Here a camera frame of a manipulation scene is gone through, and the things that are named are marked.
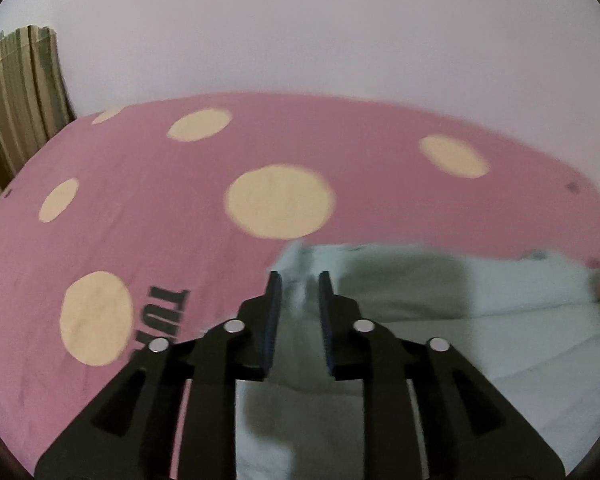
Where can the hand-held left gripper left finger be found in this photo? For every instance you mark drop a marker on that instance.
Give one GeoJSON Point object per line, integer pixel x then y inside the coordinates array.
{"type": "Point", "coordinates": [272, 320]}

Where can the striped headboard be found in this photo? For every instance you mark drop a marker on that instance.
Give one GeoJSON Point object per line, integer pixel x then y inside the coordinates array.
{"type": "Point", "coordinates": [20, 90]}

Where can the bed with pink dotted sheet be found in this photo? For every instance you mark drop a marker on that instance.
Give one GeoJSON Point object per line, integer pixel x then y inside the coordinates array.
{"type": "Point", "coordinates": [155, 200]}

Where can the light blue puffer jacket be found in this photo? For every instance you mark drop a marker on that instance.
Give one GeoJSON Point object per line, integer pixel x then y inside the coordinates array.
{"type": "Point", "coordinates": [505, 320]}

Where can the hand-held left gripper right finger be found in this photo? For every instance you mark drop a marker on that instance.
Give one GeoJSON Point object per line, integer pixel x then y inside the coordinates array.
{"type": "Point", "coordinates": [326, 320]}

